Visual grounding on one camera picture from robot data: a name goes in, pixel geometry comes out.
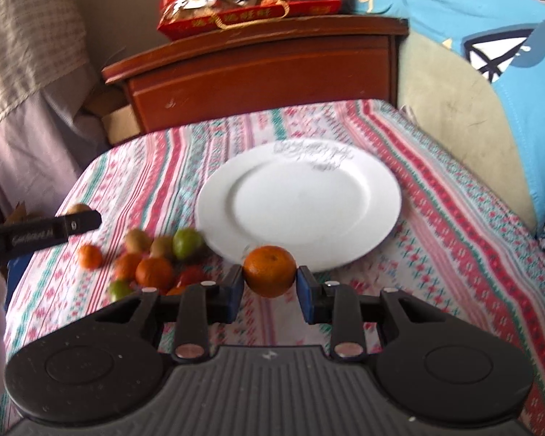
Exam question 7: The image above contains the white ceramic plate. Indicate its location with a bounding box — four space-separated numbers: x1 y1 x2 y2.
195 138 403 273

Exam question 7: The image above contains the cardboard box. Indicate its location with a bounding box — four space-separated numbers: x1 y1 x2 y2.
83 85 141 146

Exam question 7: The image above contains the large orange mandarin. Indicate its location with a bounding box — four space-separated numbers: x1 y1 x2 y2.
136 257 176 292

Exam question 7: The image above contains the grey checkered cloth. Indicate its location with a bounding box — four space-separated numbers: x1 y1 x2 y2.
0 0 108 215

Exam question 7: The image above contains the small green lime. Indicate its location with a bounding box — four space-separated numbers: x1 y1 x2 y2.
107 280 134 303

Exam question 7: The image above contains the patterned red green tablecloth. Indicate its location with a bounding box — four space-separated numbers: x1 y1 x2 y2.
4 100 545 435

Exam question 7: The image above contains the brown kiwi fruit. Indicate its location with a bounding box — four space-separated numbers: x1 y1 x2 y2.
123 229 153 254
149 235 174 260
66 203 91 215

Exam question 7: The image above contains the blue printed cloth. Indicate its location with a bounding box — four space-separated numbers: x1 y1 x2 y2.
346 0 545 230

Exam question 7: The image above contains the small orange mandarin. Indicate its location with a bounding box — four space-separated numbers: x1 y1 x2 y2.
77 244 104 270

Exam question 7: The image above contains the red cherry tomato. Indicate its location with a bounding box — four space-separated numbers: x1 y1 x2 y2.
176 265 207 288

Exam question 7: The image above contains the brown wooden cabinet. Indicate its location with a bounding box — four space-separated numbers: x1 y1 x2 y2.
102 15 408 134

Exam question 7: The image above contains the green lime fruit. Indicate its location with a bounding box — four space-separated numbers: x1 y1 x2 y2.
172 227 205 261

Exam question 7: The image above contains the beige sofa cushion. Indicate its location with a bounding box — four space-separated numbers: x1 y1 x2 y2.
397 32 538 231

